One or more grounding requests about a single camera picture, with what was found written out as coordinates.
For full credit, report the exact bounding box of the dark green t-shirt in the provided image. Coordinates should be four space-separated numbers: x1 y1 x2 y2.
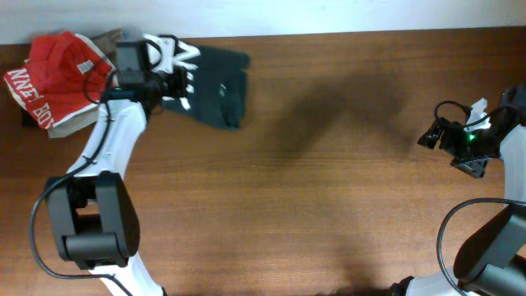
143 34 251 131

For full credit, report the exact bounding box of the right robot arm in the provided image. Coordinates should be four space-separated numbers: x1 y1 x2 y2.
386 84 525 296

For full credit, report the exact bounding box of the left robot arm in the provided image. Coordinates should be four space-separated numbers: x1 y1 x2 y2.
37 67 191 295

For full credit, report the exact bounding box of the khaki folded garment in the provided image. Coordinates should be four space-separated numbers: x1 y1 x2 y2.
47 29 126 138

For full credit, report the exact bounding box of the red folded t-shirt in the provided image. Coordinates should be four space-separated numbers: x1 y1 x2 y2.
3 31 114 129

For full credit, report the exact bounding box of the black folded garment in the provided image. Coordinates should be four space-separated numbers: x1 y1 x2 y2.
21 108 39 127

